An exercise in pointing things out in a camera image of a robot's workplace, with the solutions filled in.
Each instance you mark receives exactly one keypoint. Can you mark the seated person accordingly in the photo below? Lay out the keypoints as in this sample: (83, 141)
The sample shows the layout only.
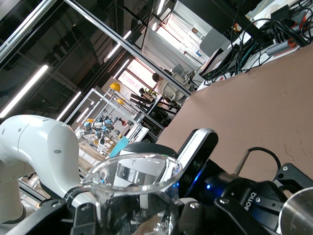
(160, 83)

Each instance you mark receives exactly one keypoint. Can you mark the brown table cover mat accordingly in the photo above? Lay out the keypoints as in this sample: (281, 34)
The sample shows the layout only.
(244, 110)

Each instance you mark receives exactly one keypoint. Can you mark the clear glass measuring cup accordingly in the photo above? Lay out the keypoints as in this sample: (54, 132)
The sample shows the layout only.
(110, 208)

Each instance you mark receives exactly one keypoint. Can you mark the grey cylindrical tool orange grip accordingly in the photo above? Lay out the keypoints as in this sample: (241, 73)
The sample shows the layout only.
(278, 49)

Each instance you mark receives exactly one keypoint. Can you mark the steel shaker cup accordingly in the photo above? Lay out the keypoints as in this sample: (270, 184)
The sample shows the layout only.
(298, 215)

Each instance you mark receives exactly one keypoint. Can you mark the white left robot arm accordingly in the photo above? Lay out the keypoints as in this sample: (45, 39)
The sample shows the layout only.
(36, 151)

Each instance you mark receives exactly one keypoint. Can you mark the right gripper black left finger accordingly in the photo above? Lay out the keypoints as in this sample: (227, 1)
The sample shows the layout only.
(49, 220)

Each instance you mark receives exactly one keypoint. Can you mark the yellow hard hat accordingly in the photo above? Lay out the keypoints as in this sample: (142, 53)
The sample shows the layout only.
(115, 86)
(121, 101)

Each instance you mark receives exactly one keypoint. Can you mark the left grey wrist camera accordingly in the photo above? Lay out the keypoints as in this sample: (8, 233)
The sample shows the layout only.
(198, 156)

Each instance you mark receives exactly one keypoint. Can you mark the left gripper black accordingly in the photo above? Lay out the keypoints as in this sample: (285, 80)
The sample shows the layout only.
(247, 193)

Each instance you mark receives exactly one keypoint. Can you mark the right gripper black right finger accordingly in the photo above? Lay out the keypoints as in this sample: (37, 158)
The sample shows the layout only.
(195, 220)

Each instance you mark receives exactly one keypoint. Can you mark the teal board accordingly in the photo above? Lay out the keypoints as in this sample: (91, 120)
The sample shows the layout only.
(119, 147)

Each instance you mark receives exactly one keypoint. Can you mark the long aluminium frame beam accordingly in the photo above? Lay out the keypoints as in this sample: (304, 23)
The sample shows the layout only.
(110, 29)

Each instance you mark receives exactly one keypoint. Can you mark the white office chair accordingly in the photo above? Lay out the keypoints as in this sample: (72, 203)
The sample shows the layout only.
(176, 83)

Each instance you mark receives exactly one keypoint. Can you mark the ceiling tube light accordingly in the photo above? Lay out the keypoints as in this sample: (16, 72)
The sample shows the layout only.
(69, 105)
(115, 49)
(24, 90)

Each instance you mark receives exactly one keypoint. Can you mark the blue-jointed grey robot arm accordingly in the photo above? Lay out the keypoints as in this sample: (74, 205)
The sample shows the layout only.
(102, 126)

